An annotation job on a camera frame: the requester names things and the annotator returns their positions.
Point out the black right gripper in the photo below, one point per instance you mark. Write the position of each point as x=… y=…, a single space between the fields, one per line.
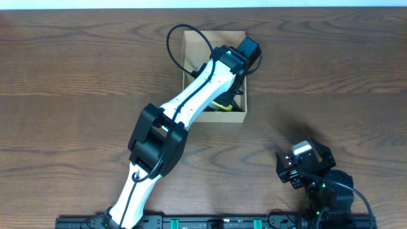
x=289 y=173

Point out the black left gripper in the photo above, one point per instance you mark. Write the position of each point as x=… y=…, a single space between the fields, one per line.
x=231 y=96

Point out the cardboard box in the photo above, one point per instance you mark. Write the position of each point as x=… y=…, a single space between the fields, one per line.
x=195 y=52

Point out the yellow highlighter marker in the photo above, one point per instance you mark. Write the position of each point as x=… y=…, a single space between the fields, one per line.
x=222 y=107

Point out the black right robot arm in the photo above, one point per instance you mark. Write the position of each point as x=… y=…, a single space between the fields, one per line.
x=330 y=192

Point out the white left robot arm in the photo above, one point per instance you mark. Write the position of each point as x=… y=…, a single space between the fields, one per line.
x=160 y=134

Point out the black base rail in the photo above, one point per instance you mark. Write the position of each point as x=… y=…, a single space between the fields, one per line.
x=284 y=221

